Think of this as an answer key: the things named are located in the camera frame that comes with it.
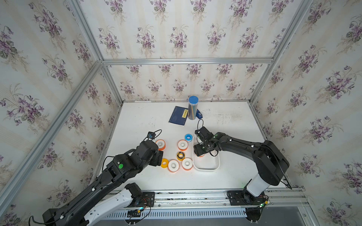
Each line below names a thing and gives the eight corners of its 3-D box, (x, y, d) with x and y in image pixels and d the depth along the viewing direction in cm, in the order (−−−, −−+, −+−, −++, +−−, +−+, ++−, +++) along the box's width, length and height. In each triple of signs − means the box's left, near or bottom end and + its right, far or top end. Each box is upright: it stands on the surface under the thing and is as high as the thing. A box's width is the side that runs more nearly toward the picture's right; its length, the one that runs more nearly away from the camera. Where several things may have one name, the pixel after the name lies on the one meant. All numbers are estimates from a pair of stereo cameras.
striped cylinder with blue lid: (188, 119, 109) (189, 102, 94) (188, 112, 114) (189, 95, 99) (196, 119, 109) (199, 102, 94) (195, 112, 114) (198, 95, 99)
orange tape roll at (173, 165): (167, 172, 84) (167, 170, 82) (168, 161, 89) (167, 159, 86) (179, 172, 84) (179, 170, 82) (179, 161, 89) (179, 159, 86)
